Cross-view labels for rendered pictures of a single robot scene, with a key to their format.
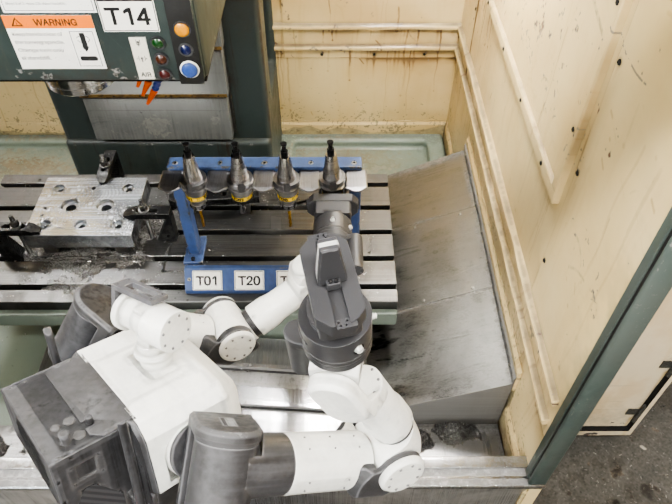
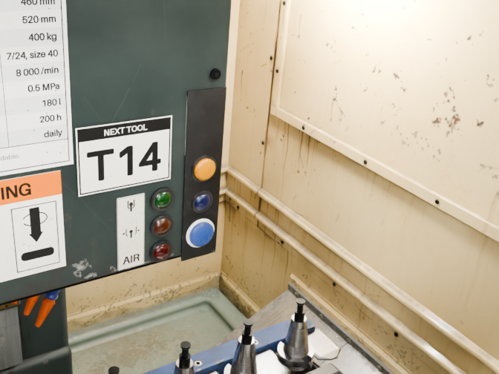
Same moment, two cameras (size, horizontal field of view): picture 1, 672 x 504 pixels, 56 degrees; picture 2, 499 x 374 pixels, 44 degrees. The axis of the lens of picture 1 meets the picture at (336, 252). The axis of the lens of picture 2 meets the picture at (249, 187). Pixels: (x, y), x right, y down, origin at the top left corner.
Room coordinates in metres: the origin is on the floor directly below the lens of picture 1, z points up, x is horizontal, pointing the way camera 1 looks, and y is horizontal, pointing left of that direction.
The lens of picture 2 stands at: (0.51, 0.58, 1.94)
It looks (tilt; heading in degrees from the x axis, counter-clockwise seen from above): 26 degrees down; 324
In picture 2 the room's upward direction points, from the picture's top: 5 degrees clockwise
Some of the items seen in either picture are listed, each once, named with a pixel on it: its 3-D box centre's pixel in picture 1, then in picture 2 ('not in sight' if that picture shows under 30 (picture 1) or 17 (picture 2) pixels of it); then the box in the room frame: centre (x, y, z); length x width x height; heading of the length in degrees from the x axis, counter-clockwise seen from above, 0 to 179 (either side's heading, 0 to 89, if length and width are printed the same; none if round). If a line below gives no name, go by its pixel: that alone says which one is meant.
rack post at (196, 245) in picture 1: (186, 214); not in sight; (1.18, 0.39, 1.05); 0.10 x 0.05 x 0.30; 0
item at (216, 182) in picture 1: (217, 181); not in sight; (1.12, 0.28, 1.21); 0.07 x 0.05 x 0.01; 0
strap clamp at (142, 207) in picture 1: (149, 219); not in sight; (1.23, 0.52, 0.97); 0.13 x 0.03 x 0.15; 90
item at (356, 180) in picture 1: (356, 181); (321, 346); (1.12, -0.05, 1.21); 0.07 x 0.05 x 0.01; 0
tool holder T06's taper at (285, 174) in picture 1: (285, 166); (245, 356); (1.12, 0.12, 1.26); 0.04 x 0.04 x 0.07
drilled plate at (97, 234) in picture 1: (90, 211); not in sight; (1.27, 0.69, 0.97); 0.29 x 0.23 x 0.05; 90
